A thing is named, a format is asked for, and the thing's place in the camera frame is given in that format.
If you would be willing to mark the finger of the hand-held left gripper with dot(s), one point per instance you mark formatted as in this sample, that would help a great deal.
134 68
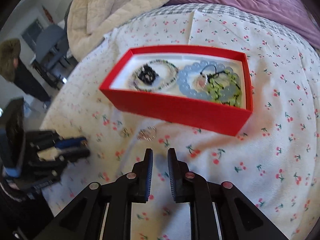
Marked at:
75 154
71 142

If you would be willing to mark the purple blanket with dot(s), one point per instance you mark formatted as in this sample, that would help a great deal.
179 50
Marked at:
250 0

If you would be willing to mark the cherry print bedsheet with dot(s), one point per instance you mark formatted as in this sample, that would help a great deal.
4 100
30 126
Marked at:
275 130

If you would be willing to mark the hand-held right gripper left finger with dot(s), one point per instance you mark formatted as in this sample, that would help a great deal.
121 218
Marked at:
149 175

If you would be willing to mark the green charm with pink beads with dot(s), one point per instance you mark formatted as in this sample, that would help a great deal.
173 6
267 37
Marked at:
220 87

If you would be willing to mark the grey checked bedsheet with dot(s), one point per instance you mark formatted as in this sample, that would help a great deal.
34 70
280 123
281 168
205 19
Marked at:
225 10

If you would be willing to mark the red cardboard box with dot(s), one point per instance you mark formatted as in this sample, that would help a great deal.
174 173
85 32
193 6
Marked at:
180 110

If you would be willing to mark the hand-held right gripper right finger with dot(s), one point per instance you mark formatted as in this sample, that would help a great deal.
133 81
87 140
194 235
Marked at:
172 175

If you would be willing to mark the beige quilted blanket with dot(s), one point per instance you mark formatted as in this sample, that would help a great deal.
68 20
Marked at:
112 10

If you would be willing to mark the black hair claw clip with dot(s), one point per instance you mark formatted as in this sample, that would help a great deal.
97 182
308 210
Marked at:
147 76

